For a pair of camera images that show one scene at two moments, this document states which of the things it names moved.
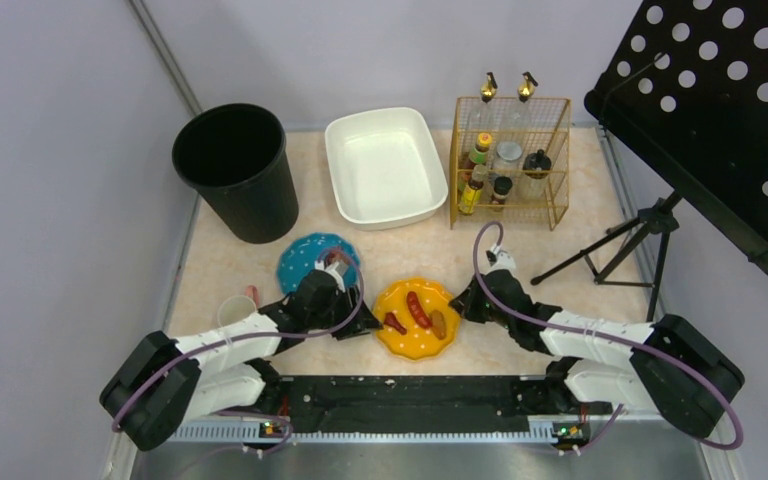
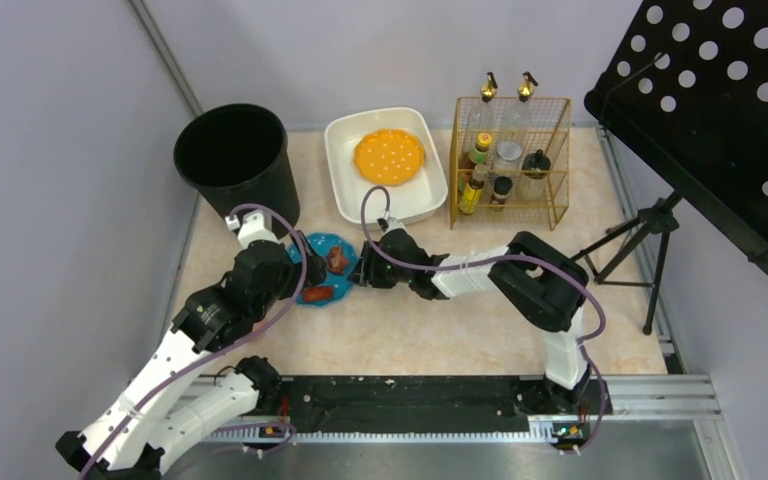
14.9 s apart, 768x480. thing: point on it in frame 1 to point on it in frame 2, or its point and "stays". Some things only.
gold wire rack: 510,159 stays
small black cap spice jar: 502,186 stays
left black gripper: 355,321 to 314,270
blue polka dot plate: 300,256 stays
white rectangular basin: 385,171 stays
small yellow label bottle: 472,193 stays
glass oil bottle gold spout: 526,87 stays
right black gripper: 466,302 to 371,268
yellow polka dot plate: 417,342 to 389,157
